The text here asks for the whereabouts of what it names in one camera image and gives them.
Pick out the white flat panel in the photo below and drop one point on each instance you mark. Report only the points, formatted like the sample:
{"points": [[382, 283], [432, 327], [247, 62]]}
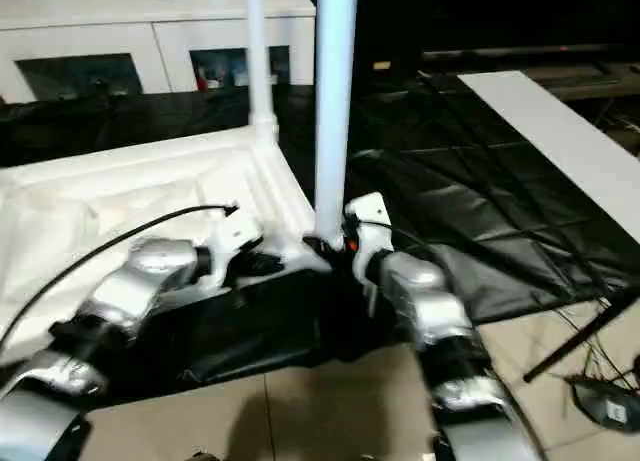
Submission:
{"points": [[560, 131]]}

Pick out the small yellow object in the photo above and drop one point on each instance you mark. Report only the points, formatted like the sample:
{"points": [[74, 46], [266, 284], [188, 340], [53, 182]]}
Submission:
{"points": [[382, 65]]}

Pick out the dark long shelf board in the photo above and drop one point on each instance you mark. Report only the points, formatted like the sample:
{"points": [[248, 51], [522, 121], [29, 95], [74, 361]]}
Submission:
{"points": [[525, 53]]}

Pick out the white plastic table leg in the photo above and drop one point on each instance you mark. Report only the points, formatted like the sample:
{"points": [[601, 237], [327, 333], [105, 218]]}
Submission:
{"points": [[332, 106], [261, 56]]}

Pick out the dark thin rod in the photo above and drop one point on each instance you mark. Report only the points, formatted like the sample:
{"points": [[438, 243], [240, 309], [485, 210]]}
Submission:
{"points": [[575, 341]]}

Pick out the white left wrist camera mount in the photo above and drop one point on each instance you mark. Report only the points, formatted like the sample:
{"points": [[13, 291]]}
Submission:
{"points": [[235, 236]]}

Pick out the white plastic table top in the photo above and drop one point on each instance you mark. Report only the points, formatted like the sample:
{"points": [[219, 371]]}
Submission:
{"points": [[125, 181]]}

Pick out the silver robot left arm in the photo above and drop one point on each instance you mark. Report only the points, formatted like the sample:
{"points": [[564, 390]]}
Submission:
{"points": [[145, 271]]}

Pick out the white glass-door cabinet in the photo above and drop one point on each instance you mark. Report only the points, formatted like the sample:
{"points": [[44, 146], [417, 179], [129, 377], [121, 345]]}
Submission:
{"points": [[100, 16]]}

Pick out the black work mat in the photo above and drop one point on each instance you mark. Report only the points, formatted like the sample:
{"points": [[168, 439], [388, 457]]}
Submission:
{"points": [[475, 231]]}

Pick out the grey floor device with label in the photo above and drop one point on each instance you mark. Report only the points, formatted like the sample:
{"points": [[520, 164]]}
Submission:
{"points": [[607, 406]]}

